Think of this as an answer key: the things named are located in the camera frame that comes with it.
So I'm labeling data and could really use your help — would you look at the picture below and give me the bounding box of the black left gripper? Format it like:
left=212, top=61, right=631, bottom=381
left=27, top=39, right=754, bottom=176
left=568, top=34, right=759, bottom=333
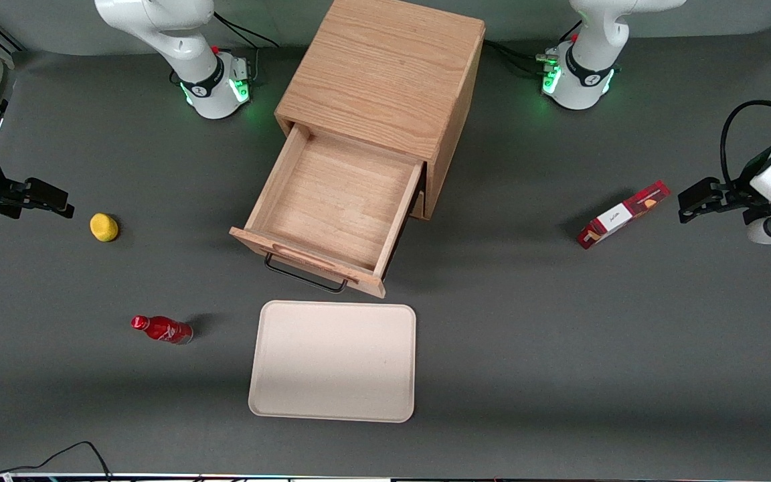
left=678, top=177, right=771, bottom=226

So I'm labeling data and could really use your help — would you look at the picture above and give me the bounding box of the black metal drawer handle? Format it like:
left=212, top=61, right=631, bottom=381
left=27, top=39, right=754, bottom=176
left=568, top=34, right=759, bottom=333
left=264, top=252, right=349, bottom=294

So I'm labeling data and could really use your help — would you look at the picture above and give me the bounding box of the oak wood drawer cabinet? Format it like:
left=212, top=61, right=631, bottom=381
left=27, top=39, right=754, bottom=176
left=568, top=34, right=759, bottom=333
left=274, top=0, right=487, bottom=222

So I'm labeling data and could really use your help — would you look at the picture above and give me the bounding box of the yellow lemon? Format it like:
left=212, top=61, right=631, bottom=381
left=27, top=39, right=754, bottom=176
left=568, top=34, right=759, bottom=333
left=90, top=213, right=119, bottom=242

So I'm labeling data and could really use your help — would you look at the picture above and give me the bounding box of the red tartan cookie box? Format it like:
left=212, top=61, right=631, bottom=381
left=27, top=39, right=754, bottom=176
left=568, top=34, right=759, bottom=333
left=577, top=180, right=671, bottom=250

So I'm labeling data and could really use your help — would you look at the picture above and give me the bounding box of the red bottle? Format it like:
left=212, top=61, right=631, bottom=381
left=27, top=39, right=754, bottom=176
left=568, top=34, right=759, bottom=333
left=131, top=315, right=194, bottom=345

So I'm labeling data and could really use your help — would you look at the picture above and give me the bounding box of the beige rectangular tray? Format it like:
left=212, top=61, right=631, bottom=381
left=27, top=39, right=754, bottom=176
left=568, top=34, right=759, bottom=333
left=248, top=300, right=417, bottom=424

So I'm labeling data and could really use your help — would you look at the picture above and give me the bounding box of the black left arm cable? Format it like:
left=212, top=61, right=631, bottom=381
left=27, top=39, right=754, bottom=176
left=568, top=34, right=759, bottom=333
left=720, top=100, right=771, bottom=195

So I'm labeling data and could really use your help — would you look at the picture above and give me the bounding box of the thin black table cable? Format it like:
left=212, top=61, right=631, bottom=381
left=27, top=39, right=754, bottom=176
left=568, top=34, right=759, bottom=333
left=0, top=440, right=113, bottom=481

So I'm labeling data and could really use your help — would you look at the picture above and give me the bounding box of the black base power cable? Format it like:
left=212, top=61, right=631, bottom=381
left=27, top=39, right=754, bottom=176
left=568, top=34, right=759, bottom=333
left=485, top=39, right=560, bottom=76
left=213, top=10, right=280, bottom=49

